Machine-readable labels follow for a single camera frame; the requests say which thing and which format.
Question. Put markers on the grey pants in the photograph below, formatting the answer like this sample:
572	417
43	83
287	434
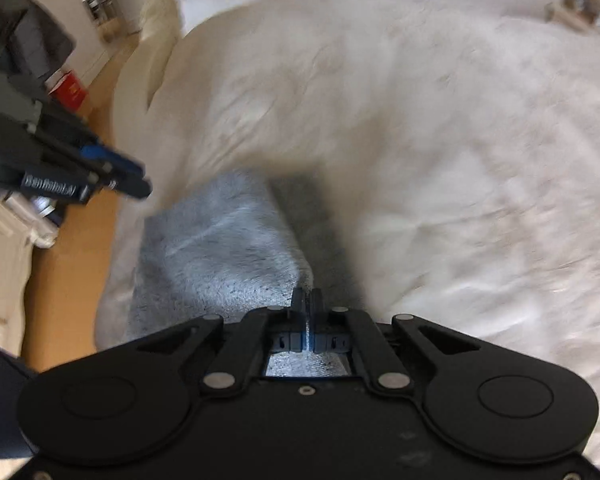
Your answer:
205	260

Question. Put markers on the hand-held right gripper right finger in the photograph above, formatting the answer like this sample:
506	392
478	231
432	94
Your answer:
316	310

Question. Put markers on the white bedspread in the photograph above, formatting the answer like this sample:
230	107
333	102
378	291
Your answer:
405	160

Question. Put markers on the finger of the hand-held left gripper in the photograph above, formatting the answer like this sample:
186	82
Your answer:
135	189
95	151

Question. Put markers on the white cabinet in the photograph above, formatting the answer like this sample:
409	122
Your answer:
2	270

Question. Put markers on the white wardrobe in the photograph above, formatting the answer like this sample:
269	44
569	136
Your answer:
75	20

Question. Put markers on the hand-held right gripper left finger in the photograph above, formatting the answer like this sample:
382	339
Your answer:
298	310

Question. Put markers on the person's dark clothing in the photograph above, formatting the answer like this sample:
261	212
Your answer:
0	400

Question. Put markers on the red box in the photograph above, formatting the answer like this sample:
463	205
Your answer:
70	91

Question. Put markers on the cream cushion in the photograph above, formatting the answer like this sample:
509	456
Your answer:
155	50

